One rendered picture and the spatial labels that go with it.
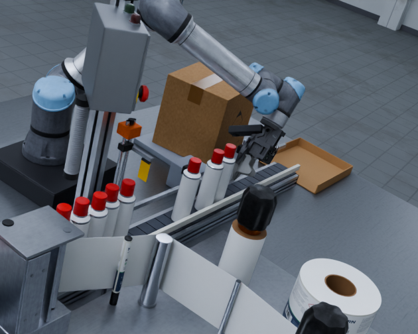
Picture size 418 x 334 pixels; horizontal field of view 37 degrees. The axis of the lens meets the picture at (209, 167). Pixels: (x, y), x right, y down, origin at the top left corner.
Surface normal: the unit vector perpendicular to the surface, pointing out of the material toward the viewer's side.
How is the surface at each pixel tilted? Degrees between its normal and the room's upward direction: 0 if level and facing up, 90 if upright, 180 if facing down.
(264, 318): 90
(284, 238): 0
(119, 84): 90
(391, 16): 90
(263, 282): 0
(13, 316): 90
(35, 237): 0
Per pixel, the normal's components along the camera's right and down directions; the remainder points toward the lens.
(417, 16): -0.54, 0.27
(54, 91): 0.22, -0.78
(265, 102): 0.00, 0.50
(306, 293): -0.87, 0.01
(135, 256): 0.43, 0.52
